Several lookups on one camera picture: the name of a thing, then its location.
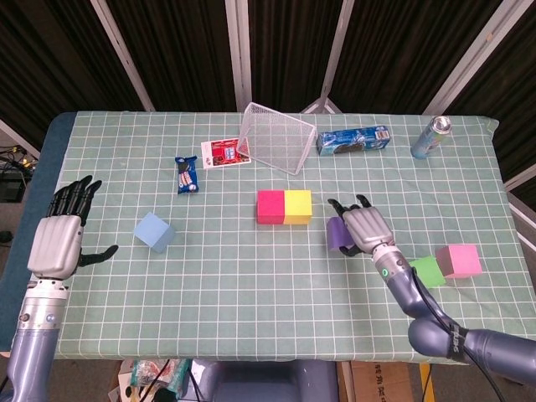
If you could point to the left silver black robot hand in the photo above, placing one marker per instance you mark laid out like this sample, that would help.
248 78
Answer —
54 247

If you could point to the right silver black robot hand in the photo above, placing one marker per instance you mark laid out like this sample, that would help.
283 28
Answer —
368 228

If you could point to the purple foam cube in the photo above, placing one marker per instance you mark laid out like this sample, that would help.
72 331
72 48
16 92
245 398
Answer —
335 234

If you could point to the green foam cube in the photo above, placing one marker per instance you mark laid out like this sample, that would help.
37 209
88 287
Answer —
427 270

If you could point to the yellow foam cube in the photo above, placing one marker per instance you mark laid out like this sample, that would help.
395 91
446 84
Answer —
298 205

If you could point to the crimson red foam cube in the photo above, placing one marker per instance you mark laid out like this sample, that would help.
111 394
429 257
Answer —
270 205

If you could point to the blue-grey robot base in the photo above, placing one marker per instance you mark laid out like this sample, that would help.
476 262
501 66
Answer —
268 381

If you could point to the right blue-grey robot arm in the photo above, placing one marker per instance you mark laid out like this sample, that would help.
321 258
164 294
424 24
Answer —
481 343

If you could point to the black round floor object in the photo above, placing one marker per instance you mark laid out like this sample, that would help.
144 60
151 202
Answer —
5 236

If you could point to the black equipment box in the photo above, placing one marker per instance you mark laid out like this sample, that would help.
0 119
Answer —
10 188

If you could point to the blue cookie box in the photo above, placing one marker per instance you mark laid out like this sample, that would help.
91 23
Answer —
354 140

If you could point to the pink foam cube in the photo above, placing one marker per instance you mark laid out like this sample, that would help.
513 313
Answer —
460 259

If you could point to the light blue foam cube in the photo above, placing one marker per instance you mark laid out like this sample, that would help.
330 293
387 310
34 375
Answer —
151 230

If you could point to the blue table padding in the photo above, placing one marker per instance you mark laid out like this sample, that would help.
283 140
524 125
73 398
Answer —
52 146

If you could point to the tall light blue drink can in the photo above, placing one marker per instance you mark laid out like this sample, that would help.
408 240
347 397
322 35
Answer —
429 140

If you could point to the green checked tablecloth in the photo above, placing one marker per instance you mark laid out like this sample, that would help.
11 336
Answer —
251 293

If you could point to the small blue cookie packet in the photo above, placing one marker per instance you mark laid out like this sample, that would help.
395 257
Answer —
187 176

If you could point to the white table leg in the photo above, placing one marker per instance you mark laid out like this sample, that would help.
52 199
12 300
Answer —
344 381

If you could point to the brown cardboard box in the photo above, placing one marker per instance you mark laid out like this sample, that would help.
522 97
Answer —
381 383

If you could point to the pile of snack bags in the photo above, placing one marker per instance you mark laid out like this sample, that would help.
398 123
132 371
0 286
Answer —
142 377

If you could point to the yellow upright bar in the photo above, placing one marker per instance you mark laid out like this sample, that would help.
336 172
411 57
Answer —
425 383

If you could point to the red printed card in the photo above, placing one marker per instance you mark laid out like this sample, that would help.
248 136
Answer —
220 153

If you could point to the dark pleated curtain backdrop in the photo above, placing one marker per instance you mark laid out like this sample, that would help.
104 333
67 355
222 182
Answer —
188 50

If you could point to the white partition frame post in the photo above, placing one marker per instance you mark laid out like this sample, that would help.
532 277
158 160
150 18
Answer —
473 54
521 178
121 54
335 50
238 54
523 220
17 136

